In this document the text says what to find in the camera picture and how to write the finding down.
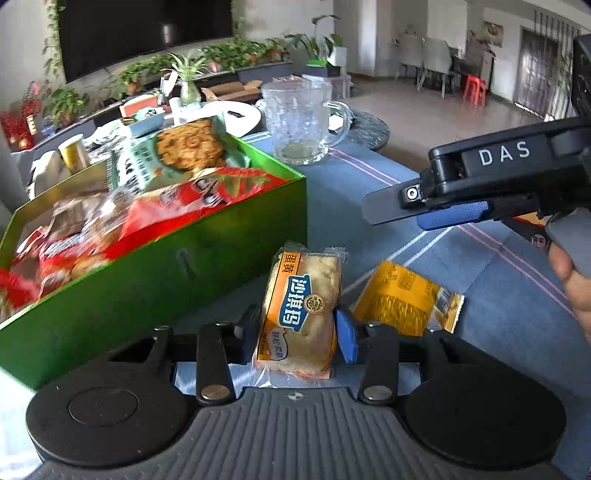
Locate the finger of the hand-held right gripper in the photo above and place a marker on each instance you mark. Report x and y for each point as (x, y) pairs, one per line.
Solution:
(455, 214)
(503, 157)

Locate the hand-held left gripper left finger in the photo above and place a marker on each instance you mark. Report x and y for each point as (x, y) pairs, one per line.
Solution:
(247, 337)

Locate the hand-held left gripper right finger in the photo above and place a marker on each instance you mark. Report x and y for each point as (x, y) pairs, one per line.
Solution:
(348, 337)

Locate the yellow bread packet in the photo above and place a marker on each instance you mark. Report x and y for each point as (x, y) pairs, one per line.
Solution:
(295, 314)

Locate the yellow foil snack packet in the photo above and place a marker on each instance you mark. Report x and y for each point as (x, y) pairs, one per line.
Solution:
(397, 295)

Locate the green cardboard box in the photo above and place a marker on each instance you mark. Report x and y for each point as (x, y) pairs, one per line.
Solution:
(161, 277)

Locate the red strawberry snack bag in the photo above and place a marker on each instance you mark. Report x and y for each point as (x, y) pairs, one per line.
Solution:
(194, 198)

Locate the green white snack bag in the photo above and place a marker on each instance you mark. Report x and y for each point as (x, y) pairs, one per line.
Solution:
(184, 143)

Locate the person's right hand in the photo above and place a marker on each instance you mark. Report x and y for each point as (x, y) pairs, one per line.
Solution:
(577, 290)

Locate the red stool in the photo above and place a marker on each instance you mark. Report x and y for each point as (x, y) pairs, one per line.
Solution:
(475, 87)

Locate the blue striped tablecloth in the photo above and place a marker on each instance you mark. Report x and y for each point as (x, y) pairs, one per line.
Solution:
(485, 286)

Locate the brown door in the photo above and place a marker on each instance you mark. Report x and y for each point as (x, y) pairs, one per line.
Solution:
(535, 69)

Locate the dining chair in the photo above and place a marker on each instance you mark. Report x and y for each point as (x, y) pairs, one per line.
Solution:
(408, 50)
(436, 55)

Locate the round marble side table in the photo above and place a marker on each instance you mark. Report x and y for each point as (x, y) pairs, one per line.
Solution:
(364, 129)

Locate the glass pitcher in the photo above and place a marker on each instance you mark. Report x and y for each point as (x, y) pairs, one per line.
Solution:
(295, 120)

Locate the large-leaf plant white planter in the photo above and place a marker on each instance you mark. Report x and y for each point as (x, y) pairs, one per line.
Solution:
(337, 55)

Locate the black box green lid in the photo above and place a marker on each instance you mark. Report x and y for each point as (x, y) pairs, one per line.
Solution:
(318, 69)

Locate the black pen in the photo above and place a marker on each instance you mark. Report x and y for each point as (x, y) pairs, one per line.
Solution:
(238, 114)

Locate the blue tray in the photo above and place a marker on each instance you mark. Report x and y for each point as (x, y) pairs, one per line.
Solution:
(143, 125)

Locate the red patterned snack packet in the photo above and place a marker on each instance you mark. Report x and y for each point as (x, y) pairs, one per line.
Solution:
(14, 290)

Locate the open brown cardboard box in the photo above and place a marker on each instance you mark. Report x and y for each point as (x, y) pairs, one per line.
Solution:
(231, 92)

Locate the glass vase with spider plant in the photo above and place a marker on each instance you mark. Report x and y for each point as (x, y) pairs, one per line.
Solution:
(189, 94)

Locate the yellow can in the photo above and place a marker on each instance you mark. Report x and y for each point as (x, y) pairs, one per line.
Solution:
(74, 154)

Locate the orange box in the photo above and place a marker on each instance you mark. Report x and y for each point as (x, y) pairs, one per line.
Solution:
(138, 104)

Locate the light cushion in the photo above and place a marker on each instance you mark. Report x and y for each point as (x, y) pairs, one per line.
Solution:
(41, 173)

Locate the row of potted plants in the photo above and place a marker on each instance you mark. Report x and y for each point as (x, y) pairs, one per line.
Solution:
(64, 104)

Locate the red festive decoration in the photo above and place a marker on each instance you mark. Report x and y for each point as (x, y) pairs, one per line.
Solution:
(18, 129)

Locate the black television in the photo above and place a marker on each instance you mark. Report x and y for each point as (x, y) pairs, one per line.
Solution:
(138, 32)

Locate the hanging green vine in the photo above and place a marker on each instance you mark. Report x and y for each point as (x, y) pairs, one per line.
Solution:
(53, 46)

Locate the framed wall picture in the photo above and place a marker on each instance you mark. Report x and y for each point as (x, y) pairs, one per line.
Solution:
(493, 33)

